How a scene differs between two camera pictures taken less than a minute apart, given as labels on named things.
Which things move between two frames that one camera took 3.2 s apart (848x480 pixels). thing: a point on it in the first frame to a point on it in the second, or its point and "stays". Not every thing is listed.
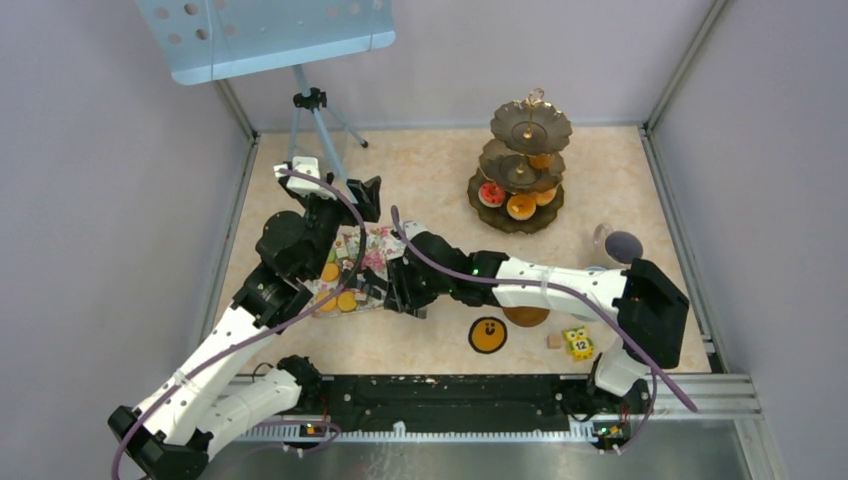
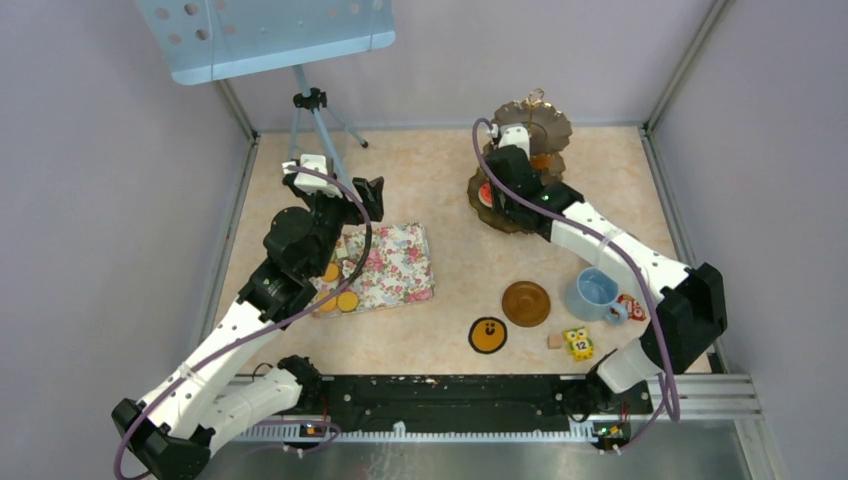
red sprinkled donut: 491,196 stays
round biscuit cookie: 330,272 stays
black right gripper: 401,296 to 496,198
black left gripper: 367,196 stays
